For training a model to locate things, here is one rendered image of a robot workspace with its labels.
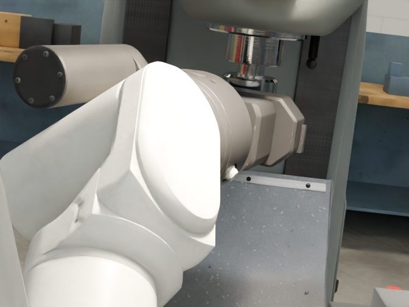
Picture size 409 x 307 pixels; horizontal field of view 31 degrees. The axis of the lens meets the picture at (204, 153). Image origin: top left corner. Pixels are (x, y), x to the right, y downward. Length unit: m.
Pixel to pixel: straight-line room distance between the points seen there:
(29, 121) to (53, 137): 4.61
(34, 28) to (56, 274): 4.11
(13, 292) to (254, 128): 0.38
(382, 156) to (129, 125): 4.73
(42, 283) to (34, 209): 0.10
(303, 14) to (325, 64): 0.47
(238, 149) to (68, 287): 0.21
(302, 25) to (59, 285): 0.30
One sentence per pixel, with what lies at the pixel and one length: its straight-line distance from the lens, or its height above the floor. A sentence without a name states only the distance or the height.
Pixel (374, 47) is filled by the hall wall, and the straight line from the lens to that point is 4.95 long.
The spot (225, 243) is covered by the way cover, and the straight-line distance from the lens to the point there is 1.00.
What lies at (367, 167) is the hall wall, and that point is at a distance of 5.07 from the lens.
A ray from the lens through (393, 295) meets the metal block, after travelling 0.71.
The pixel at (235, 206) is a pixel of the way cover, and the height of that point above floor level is 1.05.
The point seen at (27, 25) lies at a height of 1.02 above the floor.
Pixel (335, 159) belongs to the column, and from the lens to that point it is 1.04.
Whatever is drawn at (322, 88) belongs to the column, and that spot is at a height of 1.22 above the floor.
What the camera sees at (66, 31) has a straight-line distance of 4.41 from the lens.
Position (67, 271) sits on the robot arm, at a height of 1.21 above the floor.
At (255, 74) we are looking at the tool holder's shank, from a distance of 0.62.
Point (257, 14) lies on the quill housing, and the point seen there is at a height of 1.32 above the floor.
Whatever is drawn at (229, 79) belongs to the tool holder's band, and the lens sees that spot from 0.61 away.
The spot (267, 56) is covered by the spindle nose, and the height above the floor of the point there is 1.29.
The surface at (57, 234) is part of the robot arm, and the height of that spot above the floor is 1.22.
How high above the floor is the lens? 1.33
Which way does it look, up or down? 12 degrees down
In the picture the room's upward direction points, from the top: 7 degrees clockwise
